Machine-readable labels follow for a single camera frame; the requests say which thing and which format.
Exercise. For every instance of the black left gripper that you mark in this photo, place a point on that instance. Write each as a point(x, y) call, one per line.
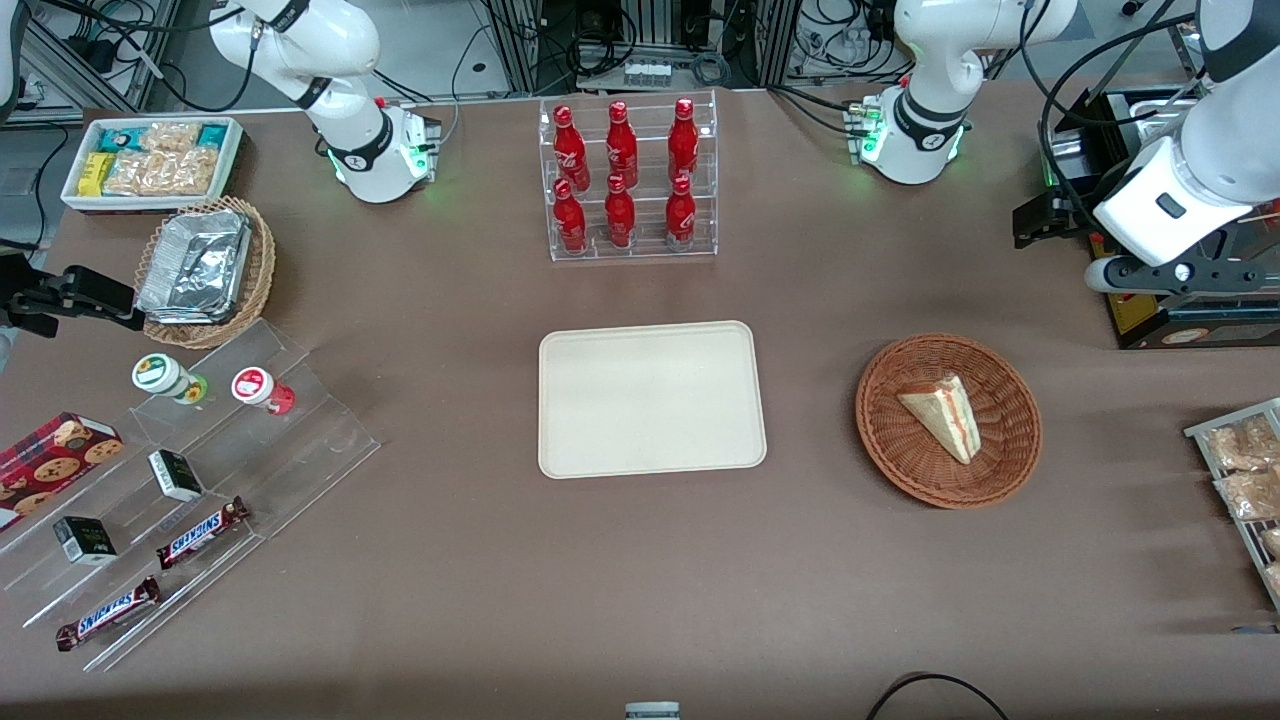
point(1066, 211)

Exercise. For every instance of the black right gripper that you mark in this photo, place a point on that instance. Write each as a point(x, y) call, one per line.
point(40, 294)

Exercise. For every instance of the triangle sandwich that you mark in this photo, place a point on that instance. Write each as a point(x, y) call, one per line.
point(942, 412)

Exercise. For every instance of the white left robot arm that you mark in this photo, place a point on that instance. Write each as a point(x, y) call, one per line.
point(925, 60)

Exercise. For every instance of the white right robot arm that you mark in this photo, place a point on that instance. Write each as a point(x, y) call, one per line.
point(330, 50)

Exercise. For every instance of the oval wicker basket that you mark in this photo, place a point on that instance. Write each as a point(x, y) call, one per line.
point(258, 265)

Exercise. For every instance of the round brown wicker basket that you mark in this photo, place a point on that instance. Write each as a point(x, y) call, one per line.
point(900, 460)

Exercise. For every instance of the beige plastic tray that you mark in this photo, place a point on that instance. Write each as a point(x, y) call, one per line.
point(650, 400)

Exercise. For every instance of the stack of foil containers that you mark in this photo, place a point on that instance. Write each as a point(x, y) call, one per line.
point(195, 265)

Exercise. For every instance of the green label yogurt cup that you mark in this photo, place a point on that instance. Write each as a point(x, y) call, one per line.
point(160, 374)

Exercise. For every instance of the yellow snack pack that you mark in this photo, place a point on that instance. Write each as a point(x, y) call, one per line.
point(95, 174)

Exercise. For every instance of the clear bag of crackers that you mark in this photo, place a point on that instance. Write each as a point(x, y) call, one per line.
point(170, 136)
point(165, 173)

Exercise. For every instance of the teal snack pack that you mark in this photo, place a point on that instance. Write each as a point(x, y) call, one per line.
point(118, 139)
point(213, 135)

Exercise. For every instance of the red cookie box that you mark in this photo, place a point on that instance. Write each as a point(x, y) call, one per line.
point(50, 465)

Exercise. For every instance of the red label yogurt cup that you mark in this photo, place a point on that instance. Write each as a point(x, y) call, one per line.
point(255, 386)

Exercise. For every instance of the white snack bin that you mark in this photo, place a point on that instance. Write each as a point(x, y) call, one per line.
point(232, 160)

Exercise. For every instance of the black hot food display case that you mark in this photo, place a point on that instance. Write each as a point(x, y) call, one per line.
point(1200, 320)

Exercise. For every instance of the small black carton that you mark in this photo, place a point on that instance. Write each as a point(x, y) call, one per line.
point(176, 475)
point(85, 540)

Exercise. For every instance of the clear acrylic stepped stand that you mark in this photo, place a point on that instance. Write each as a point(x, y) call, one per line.
point(300, 450)

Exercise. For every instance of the brown Snickers bar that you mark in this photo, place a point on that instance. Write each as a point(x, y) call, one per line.
point(200, 533)
point(108, 613)

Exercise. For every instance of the clear bag of pastry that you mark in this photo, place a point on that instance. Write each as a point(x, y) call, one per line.
point(1250, 495)
point(1240, 445)
point(1274, 578)
point(1272, 541)

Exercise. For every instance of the red cola bottle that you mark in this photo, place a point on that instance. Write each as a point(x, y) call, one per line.
point(571, 150)
point(620, 218)
point(621, 148)
point(570, 222)
point(683, 142)
point(681, 216)

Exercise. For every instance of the clear acrylic bottle rack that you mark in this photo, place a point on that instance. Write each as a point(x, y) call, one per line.
point(645, 250)

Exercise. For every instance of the white power strip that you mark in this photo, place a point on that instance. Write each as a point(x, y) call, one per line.
point(647, 74)

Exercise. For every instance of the small grey device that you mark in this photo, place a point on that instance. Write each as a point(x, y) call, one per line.
point(652, 711)

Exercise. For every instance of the aluminium frame shelf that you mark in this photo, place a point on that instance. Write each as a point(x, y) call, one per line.
point(90, 40)

